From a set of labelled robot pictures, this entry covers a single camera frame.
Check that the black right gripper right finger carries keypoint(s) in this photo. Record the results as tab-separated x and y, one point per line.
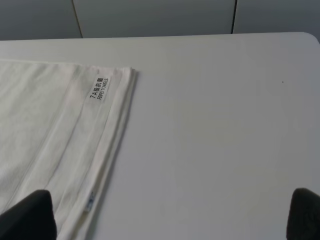
304	216

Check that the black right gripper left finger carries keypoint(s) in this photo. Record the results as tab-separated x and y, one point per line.
30	219

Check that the white towel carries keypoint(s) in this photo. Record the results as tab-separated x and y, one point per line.
61	125

